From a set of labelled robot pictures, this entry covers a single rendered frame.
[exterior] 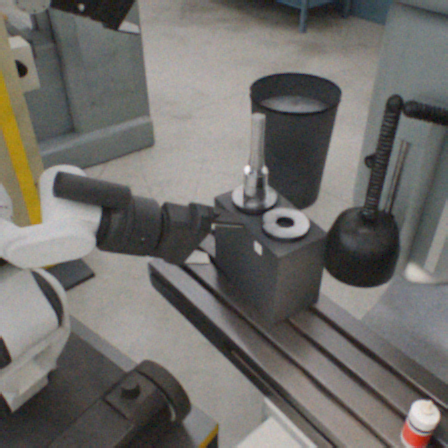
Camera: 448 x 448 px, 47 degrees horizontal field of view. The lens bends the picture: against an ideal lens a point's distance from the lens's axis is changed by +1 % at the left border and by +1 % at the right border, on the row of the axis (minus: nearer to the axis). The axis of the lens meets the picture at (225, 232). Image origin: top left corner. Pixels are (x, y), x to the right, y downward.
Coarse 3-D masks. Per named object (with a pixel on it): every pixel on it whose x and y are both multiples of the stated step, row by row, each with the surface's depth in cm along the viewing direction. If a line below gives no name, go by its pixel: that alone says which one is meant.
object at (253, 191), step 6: (246, 180) 98; (252, 180) 98; (264, 180) 98; (246, 186) 99; (252, 186) 98; (258, 186) 98; (264, 186) 99; (246, 192) 100; (252, 192) 99; (258, 192) 99; (264, 192) 100; (246, 198) 101; (252, 198) 100; (258, 198) 100; (264, 198) 101
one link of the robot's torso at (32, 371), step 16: (64, 304) 102; (64, 320) 106; (48, 336) 107; (64, 336) 110; (32, 352) 104; (48, 352) 112; (16, 368) 102; (32, 368) 121; (48, 368) 119; (0, 384) 101; (16, 384) 106; (32, 384) 120; (0, 400) 119; (16, 400) 120
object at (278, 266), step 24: (240, 192) 104; (264, 216) 98; (288, 216) 98; (216, 240) 111; (240, 240) 101; (264, 240) 94; (288, 240) 93; (312, 240) 94; (240, 264) 105; (264, 264) 96; (288, 264) 94; (312, 264) 98; (240, 288) 110; (264, 288) 100; (288, 288) 98; (312, 288) 103; (264, 312) 104; (288, 312) 103
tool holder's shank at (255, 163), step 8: (256, 120) 91; (264, 120) 91; (256, 128) 92; (264, 128) 93; (256, 136) 93; (256, 144) 94; (256, 152) 95; (248, 160) 97; (256, 160) 96; (256, 168) 97
